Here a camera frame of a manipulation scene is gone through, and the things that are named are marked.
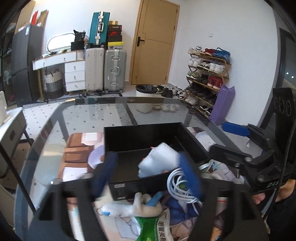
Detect white cable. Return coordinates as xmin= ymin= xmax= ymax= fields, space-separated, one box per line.
xmin=166 ymin=167 xmax=204 ymax=215

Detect white foam wrap packet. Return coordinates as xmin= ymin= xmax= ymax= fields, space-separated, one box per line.
xmin=138 ymin=143 xmax=180 ymax=178

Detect white plush toy keychain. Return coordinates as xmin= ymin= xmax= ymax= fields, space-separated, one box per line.
xmin=99 ymin=192 xmax=163 ymax=218

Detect green white snack packet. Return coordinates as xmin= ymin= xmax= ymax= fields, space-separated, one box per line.
xmin=133 ymin=208 xmax=174 ymax=241

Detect person's right hand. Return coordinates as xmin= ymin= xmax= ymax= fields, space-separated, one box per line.
xmin=251 ymin=178 xmax=296 ymax=205

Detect purple bag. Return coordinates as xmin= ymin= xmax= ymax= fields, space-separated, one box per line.
xmin=209 ymin=85 xmax=235 ymax=126

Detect black storage box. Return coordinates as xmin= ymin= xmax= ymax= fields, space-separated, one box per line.
xmin=104 ymin=123 xmax=210 ymax=201

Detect anime print table mat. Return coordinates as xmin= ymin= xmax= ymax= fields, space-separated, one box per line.
xmin=58 ymin=126 xmax=246 ymax=241

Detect shoe rack with shoes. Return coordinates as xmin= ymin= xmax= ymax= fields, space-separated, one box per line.
xmin=185 ymin=46 xmax=231 ymax=118

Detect shoes on floor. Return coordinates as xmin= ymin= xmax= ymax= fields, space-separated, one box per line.
xmin=152 ymin=85 xmax=187 ymax=113

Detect white trash bin black liner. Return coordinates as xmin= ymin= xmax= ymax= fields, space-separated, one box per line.
xmin=135 ymin=85 xmax=157 ymax=113

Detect grey side cabinet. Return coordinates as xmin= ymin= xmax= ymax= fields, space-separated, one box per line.
xmin=0 ymin=107 xmax=34 ymax=179

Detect woven laundry basket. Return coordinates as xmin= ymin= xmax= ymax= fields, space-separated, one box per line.
xmin=44 ymin=69 xmax=64 ymax=99

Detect silver hard suitcase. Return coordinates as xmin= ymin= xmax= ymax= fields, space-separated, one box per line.
xmin=103 ymin=49 xmax=127 ymax=92

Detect white dressing desk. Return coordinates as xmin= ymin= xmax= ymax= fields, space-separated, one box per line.
xmin=32 ymin=50 xmax=86 ymax=92

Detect white hard suitcase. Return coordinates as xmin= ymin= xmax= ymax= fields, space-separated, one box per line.
xmin=85 ymin=48 xmax=105 ymax=91

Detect wooden door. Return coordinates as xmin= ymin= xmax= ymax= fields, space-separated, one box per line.
xmin=129 ymin=1 xmax=180 ymax=85

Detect black handbag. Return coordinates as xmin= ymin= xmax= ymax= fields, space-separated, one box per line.
xmin=71 ymin=30 xmax=86 ymax=51

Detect stack of shoe boxes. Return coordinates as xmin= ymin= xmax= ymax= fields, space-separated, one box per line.
xmin=107 ymin=21 xmax=124 ymax=49

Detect teal hard suitcase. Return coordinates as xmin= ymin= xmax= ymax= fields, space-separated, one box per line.
xmin=89 ymin=11 xmax=110 ymax=46

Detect black refrigerator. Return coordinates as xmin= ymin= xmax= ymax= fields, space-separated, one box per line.
xmin=11 ymin=25 xmax=44 ymax=107

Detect oval mirror black frame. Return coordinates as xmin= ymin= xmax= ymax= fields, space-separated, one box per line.
xmin=46 ymin=33 xmax=75 ymax=53

